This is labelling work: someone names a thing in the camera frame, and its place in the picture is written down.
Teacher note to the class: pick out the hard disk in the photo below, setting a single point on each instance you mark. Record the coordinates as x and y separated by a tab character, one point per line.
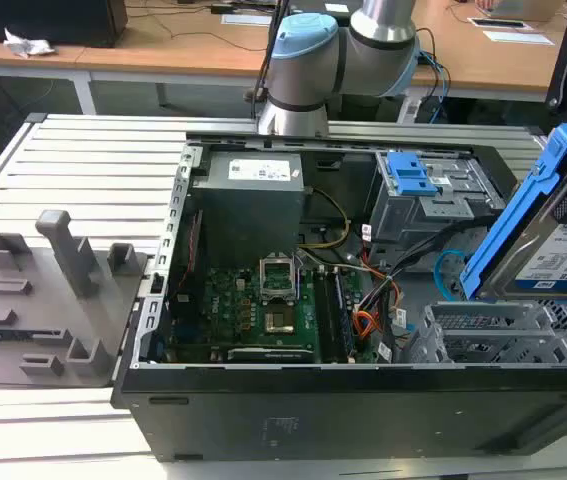
505	225

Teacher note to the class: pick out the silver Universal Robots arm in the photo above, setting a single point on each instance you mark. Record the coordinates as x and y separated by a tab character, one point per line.
308	65

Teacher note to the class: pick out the grey metal disk bay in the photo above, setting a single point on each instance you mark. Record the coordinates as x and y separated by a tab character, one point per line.
463	340

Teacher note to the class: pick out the black RAM slot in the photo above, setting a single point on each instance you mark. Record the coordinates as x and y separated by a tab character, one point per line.
320	315
338	315
328	315
346	320

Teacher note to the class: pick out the blue plastic cage latch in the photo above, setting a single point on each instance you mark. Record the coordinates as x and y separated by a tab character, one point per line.
410	175

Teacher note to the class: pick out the grey metal drive cage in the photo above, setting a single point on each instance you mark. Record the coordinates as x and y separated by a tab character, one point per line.
398	220

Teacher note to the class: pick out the CPU socket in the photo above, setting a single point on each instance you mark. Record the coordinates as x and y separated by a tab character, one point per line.
279	321

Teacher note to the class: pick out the grey power supply unit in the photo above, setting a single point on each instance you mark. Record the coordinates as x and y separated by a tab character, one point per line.
248	210

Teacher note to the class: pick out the black open PC case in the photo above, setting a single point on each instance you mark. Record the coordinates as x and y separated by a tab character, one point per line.
313	415

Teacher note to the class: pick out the green Dell motherboard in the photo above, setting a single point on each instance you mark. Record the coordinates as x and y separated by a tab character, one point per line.
233	310

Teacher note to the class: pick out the wooden desk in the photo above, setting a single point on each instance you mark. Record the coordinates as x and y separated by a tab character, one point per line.
163	50

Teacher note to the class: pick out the black box on desk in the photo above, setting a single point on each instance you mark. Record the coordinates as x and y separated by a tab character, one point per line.
38	20

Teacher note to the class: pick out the crumpled white paper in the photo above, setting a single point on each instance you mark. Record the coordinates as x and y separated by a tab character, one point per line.
25	45

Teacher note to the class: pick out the grey parts rack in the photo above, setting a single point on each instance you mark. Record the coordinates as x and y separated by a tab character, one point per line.
38	325

